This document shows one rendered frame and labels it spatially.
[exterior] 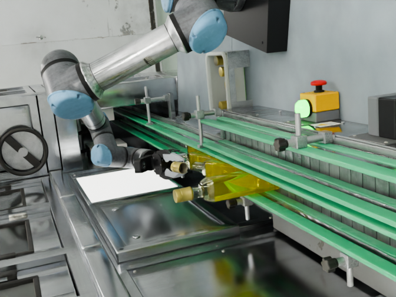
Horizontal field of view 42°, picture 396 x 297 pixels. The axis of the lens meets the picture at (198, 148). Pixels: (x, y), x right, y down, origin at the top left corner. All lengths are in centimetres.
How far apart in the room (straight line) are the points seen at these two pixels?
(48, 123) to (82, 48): 283
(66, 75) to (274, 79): 61
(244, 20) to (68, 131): 112
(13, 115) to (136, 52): 108
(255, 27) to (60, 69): 56
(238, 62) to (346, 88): 52
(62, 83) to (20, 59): 368
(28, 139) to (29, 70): 277
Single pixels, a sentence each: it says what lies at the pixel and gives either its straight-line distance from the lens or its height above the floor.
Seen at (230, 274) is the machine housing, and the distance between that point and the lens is 125.
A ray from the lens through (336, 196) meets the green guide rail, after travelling 102.
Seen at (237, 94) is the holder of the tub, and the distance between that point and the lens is 173.
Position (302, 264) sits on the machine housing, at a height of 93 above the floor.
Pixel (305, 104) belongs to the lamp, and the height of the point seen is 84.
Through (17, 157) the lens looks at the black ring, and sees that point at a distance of 241.
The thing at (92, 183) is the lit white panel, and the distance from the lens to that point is 205.
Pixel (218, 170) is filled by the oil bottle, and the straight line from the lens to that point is 149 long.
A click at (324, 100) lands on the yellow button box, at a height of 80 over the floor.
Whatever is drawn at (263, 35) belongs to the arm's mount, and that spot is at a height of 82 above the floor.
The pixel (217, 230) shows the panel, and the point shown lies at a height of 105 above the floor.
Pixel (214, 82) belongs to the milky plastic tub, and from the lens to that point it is 186.
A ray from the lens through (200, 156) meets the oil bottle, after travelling 163.
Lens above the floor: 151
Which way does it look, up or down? 19 degrees down
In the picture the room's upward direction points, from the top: 99 degrees counter-clockwise
